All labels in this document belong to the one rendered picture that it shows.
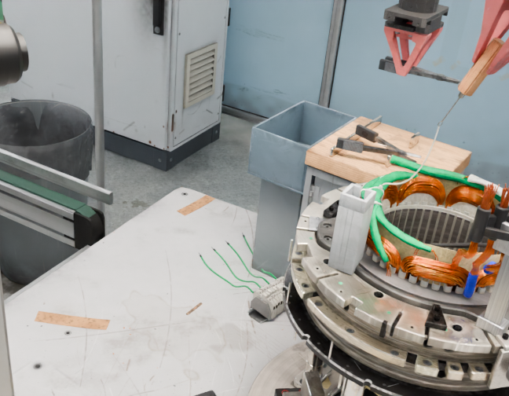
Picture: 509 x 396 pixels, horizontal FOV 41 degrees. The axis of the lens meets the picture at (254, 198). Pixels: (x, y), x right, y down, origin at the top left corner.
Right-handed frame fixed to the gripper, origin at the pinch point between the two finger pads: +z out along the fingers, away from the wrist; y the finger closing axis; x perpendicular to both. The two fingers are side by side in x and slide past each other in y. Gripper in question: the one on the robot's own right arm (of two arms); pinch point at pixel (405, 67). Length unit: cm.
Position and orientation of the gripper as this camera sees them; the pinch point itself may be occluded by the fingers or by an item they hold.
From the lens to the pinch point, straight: 108.3
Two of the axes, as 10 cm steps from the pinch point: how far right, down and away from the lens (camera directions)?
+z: -0.8, 8.7, 4.9
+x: 8.4, 3.2, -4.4
